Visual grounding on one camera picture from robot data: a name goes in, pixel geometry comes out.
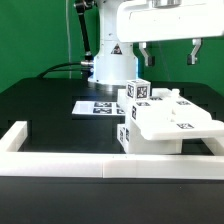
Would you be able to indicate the black camera stand pole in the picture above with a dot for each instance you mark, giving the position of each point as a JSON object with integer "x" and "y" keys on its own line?
{"x": 81, "y": 7}

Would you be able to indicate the white U-shaped fence frame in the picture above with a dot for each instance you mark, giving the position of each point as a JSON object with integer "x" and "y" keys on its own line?
{"x": 14, "y": 162}

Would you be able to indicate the white chair back bar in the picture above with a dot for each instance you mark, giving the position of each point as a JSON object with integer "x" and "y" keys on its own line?
{"x": 155, "y": 109}

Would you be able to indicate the white chair back part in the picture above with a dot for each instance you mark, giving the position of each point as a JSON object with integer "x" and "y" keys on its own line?
{"x": 188, "y": 121}

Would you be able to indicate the white tag sheet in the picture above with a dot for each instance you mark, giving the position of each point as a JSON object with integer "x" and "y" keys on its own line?
{"x": 97, "y": 108}

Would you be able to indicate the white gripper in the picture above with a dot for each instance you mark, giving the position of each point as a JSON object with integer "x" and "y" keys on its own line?
{"x": 143, "y": 21}

